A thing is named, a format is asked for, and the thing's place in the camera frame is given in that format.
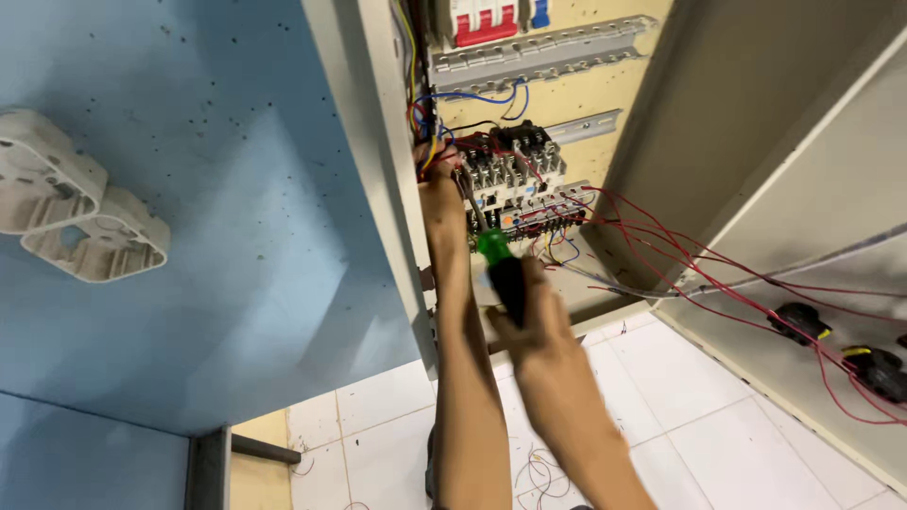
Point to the white overload relay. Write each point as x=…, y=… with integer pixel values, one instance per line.
x=545, y=209

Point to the beige cabinet door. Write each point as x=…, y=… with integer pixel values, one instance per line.
x=793, y=212

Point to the person's right hand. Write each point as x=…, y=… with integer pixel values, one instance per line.
x=549, y=333

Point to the beige metal electrical cabinet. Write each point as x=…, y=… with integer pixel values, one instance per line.
x=375, y=141

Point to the black push button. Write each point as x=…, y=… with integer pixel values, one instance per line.
x=878, y=372
x=799, y=322

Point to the person's left fingers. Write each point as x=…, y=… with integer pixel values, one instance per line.
x=433, y=152

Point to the black and white contactor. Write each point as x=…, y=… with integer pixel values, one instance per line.
x=489, y=173
x=535, y=152

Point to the red and white circuit breaker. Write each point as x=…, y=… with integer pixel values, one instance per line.
x=485, y=21

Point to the green and black screwdriver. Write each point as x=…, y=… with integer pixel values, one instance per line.
x=507, y=283

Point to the white plastic socket box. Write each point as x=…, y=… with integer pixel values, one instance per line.
x=42, y=170
x=106, y=244

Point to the person's right fingers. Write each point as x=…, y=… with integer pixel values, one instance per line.
x=533, y=283

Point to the grey metal frame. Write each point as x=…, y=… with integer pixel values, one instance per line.
x=209, y=467

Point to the short metal mounting rail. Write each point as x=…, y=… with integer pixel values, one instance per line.
x=584, y=127

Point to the person's left hand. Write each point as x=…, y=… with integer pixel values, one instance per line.
x=439, y=195

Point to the blue and white circuit breaker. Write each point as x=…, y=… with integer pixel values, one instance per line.
x=540, y=13

